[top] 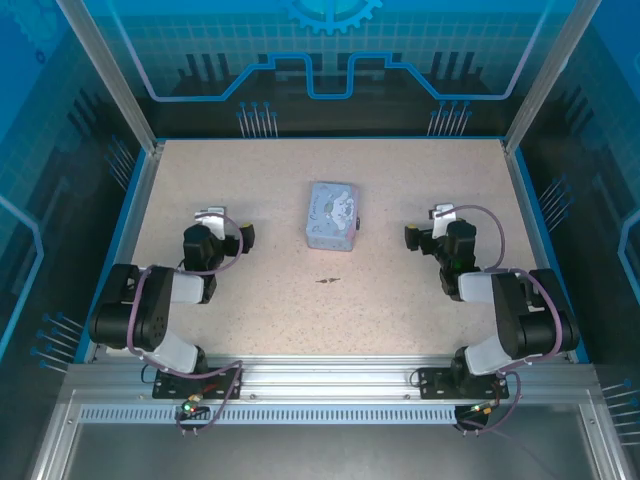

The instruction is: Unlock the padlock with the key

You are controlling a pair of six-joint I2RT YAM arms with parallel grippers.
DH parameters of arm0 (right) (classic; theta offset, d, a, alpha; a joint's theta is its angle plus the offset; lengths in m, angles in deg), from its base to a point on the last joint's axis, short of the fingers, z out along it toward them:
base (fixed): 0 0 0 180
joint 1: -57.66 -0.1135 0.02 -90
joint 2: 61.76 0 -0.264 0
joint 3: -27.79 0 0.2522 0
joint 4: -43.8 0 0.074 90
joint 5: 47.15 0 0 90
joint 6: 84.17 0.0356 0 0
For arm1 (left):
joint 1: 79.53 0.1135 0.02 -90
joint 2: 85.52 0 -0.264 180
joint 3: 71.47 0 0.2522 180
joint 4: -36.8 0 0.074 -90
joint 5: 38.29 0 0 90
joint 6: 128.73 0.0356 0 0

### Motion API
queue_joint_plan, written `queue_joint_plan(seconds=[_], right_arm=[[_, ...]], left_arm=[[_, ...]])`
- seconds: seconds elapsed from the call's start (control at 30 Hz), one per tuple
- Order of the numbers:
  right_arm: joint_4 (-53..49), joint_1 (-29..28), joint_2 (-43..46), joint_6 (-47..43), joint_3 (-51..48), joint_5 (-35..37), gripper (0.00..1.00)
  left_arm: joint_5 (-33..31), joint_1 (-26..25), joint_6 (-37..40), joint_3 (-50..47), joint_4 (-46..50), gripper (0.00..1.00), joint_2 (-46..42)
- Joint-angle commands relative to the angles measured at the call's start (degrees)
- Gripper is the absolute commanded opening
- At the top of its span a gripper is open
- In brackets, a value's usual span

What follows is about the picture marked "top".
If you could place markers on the grey metal tray frame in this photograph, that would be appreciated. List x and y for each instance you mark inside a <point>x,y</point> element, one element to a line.
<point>320,450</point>

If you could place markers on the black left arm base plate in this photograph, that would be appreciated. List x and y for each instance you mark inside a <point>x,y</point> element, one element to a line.
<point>170,387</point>

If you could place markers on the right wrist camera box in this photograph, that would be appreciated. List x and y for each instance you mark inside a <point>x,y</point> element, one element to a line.
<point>442,220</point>

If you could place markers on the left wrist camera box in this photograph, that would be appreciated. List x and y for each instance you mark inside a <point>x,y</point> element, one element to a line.
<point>214,220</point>

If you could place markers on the small metal key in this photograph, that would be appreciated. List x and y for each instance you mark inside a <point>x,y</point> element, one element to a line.
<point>327,281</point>

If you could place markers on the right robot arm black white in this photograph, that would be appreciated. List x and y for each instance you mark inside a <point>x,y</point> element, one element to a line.
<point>515,325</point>

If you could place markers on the aluminium mounting rail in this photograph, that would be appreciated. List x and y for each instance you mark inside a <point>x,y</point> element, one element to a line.
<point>325,375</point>

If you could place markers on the right connector with green light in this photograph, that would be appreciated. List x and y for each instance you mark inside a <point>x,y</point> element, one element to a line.
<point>482,409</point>

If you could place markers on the left connector with green light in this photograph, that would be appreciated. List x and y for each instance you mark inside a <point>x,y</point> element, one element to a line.
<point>192,406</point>

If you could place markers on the light blue cartoon tin box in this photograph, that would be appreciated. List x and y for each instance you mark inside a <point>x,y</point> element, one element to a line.
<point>332,217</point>

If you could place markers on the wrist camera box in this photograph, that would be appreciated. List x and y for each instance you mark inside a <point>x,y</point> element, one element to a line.
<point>442,220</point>
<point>214,220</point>

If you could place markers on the connector with green light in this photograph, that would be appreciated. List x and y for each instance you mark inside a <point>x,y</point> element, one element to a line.
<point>192,406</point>
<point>482,409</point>

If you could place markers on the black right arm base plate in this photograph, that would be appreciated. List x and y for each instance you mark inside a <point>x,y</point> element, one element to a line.
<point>435,385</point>

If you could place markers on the aluminium side rail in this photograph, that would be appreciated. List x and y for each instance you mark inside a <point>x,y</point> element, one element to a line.
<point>537,235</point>
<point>125,240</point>

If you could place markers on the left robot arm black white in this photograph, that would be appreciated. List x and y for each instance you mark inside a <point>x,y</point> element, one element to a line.
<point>150,320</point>

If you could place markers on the aluminium frame post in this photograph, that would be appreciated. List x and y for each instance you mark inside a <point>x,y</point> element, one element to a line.
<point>115,80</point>
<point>545,80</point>

